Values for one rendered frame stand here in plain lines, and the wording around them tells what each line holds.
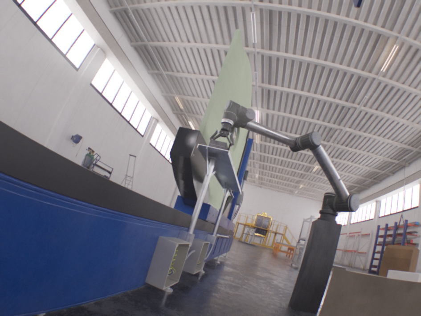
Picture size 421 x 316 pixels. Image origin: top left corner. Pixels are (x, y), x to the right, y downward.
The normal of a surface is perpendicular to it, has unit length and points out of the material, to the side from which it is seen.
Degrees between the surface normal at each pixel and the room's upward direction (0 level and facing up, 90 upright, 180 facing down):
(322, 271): 90
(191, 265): 90
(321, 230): 90
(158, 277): 90
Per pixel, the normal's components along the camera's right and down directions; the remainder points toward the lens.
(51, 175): 0.94, 0.22
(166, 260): -0.18, -0.34
